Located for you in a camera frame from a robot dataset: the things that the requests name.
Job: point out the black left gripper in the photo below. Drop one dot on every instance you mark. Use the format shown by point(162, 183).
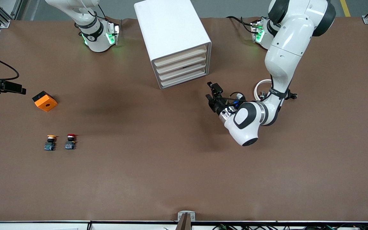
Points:
point(218, 105)

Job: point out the white plastic drawer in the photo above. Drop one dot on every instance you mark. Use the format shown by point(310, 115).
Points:
point(180, 56)
point(184, 78)
point(171, 73)
point(182, 63)

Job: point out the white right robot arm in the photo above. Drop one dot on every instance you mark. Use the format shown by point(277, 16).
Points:
point(97, 41)

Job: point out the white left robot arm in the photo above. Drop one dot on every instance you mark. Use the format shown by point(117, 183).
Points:
point(286, 54)

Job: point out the orange black button box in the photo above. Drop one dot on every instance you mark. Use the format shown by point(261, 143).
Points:
point(46, 103)

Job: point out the yellow push button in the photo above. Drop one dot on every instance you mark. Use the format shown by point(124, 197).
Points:
point(49, 145)

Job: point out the white drawer cabinet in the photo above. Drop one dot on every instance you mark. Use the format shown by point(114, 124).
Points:
point(171, 32)

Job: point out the red push button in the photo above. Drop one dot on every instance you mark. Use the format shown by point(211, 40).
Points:
point(70, 145)

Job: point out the white curved pipe clamp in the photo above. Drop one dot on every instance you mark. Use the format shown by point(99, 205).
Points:
point(256, 91)

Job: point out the white base interface box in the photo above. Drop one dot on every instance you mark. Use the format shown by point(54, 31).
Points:
point(256, 30)
point(113, 32)

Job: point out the small black switch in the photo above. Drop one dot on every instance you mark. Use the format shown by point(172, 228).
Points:
point(294, 95)

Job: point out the metal camera post bracket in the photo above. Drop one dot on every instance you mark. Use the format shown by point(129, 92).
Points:
point(186, 220)

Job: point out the metal table edge rail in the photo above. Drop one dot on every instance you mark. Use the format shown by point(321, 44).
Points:
point(123, 226)

